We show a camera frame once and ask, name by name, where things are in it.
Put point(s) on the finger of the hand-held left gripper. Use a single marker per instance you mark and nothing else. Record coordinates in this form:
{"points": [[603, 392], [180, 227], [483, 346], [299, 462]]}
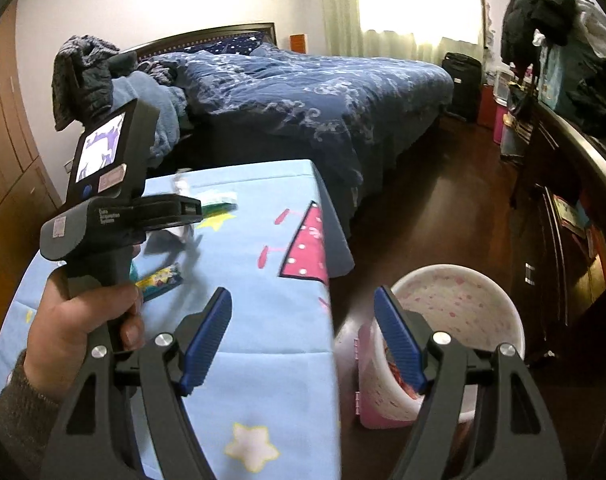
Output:
{"points": [[173, 215]]}

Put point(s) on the red storage box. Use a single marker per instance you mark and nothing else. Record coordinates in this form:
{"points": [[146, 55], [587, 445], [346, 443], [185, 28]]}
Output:
{"points": [[485, 105]]}

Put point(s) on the person's left forearm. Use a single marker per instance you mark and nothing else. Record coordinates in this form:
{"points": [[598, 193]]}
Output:
{"points": [[23, 425]]}

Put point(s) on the black padded jacket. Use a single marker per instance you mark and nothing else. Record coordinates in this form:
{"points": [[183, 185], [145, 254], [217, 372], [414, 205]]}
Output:
{"points": [[98, 90]]}

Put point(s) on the person's left hand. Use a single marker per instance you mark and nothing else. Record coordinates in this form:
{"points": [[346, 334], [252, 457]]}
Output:
{"points": [[73, 320]]}

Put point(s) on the black suitcase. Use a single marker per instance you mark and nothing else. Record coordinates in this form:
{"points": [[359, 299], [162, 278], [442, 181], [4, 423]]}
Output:
{"points": [[460, 85]]}

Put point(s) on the dark hanging coat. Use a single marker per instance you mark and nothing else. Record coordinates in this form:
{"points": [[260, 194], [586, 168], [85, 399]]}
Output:
{"points": [[533, 15]]}

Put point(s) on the blue star-print tablecloth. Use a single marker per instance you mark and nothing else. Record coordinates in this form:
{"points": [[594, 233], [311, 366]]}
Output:
{"points": [[263, 320]]}

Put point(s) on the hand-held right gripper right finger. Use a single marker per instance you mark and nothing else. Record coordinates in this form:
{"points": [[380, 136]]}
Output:
{"points": [[398, 340]]}

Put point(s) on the blue patterned duvet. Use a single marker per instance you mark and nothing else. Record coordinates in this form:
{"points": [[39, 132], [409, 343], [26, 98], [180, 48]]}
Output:
{"points": [[308, 90]]}

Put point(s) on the colourful snack wrapper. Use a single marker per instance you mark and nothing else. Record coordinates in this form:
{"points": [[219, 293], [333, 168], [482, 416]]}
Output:
{"points": [[158, 280]]}

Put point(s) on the pale green curtain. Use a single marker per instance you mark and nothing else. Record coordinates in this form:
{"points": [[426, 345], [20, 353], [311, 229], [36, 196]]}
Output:
{"points": [[343, 0]]}

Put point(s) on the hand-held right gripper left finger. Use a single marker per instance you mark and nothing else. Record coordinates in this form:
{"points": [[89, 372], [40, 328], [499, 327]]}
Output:
{"points": [[205, 340]]}

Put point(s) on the dark wooden bed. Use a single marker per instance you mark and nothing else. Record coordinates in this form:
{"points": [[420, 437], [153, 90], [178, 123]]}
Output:
{"points": [[208, 35]]}

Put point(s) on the dark wooden dresser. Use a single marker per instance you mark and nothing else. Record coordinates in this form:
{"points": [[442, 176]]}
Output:
{"points": [[548, 240]]}

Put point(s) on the grey knit garment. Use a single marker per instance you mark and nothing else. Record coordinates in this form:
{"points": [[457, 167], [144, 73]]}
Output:
{"points": [[68, 75]]}

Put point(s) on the green white packet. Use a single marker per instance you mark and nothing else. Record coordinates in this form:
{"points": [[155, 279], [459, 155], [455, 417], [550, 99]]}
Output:
{"points": [[223, 204]]}

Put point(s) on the white plastic container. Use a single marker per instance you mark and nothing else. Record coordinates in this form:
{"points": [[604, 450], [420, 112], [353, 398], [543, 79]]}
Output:
{"points": [[503, 82]]}

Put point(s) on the light blue fleece blanket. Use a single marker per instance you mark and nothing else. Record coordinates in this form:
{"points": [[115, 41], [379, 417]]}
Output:
{"points": [[143, 95]]}

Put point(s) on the pink plastic container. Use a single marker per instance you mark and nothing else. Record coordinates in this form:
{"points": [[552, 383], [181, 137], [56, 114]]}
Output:
{"points": [[365, 375]]}

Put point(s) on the star-print blue pillow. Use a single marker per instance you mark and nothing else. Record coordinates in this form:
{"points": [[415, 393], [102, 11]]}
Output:
{"points": [[228, 44]]}

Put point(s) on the white pink-dotted waste bin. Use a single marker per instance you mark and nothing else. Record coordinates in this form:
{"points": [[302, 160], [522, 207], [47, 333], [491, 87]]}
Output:
{"points": [[458, 310]]}

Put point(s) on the wooden wardrobe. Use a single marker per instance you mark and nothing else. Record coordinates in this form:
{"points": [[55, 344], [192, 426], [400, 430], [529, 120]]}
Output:
{"points": [[8, 135]]}

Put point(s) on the pink storage bin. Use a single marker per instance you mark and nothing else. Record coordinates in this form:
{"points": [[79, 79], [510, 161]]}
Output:
{"points": [[499, 120]]}

